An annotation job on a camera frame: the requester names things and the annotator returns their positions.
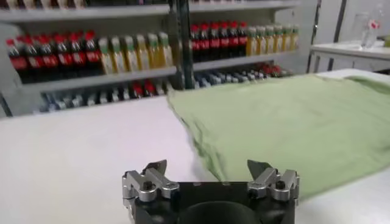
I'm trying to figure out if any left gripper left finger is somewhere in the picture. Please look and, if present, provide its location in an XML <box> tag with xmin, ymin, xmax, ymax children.
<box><xmin>121</xmin><ymin>159</ymin><xmax>180</xmax><ymax>209</ymax></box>

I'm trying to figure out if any black wall frame post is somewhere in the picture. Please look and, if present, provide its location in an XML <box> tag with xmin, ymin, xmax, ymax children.
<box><xmin>306</xmin><ymin>0</ymin><xmax>322</xmax><ymax>74</ymax></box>
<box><xmin>0</xmin><ymin>93</ymin><xmax>13</xmax><ymax>118</ymax></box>
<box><xmin>327</xmin><ymin>0</ymin><xmax>348</xmax><ymax>72</ymax></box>

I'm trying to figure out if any light green printed t-shirt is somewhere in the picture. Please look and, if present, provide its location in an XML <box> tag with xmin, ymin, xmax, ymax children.
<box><xmin>166</xmin><ymin>74</ymin><xmax>390</xmax><ymax>200</ymax></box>

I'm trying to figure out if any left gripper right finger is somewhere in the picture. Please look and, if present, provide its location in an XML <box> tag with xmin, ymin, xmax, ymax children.
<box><xmin>246</xmin><ymin>159</ymin><xmax>301</xmax><ymax>203</ymax></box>

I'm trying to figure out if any white side table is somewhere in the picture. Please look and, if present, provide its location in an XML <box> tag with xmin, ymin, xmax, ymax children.
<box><xmin>306</xmin><ymin>39</ymin><xmax>390</xmax><ymax>74</ymax></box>

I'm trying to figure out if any clear bottle red label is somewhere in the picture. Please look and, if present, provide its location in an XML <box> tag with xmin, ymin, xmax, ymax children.
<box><xmin>361</xmin><ymin>2</ymin><xmax>385</xmax><ymax>49</ymax></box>

